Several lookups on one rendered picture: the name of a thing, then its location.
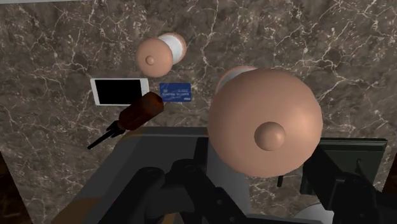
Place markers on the white phone with black screen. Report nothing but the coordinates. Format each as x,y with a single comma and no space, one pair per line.
116,91

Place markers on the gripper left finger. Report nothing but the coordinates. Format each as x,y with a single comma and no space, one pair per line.
198,192

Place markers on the large peach domed lid jar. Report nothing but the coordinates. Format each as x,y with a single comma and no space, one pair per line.
263,102

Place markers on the white rounded object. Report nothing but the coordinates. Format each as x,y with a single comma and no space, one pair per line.
311,215

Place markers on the blue card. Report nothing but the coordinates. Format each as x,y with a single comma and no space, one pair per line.
175,92

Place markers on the dark green box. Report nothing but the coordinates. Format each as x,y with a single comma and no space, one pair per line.
353,147

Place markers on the small peach domed lid jar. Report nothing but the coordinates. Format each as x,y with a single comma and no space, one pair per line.
153,57

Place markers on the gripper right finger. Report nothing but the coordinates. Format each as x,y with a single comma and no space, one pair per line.
350,198

